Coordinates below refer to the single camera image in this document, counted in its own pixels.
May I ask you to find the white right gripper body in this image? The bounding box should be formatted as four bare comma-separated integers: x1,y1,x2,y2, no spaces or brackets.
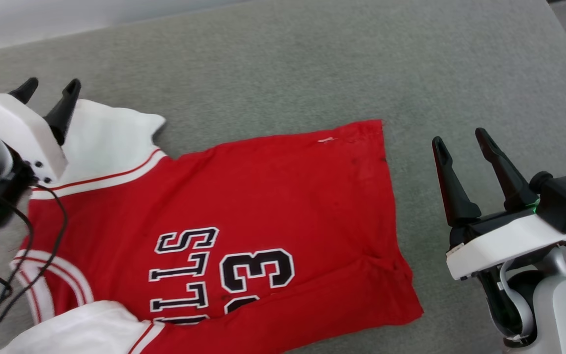
446,208,566,281

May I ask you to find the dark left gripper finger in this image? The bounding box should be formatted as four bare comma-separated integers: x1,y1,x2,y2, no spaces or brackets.
43,78,82,147
8,77,39,105

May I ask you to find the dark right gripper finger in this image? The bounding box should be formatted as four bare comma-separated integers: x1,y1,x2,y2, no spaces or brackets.
431,136,482,228
475,127,539,213

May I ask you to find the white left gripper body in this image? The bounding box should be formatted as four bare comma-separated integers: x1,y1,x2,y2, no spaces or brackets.
0,92,70,183

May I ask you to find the red white basketball jersey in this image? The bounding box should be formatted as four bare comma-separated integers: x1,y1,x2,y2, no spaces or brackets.
0,98,425,354

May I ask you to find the grey fabric sofa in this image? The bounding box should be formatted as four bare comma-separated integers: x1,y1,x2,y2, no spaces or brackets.
0,0,566,354

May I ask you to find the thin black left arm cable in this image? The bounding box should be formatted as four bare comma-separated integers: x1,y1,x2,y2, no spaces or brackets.
0,184,69,354

